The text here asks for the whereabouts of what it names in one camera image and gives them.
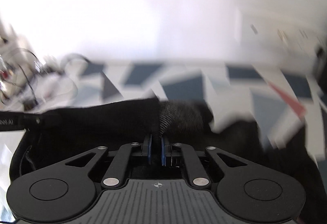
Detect black shirt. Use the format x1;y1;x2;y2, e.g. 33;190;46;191
9;98;321;190

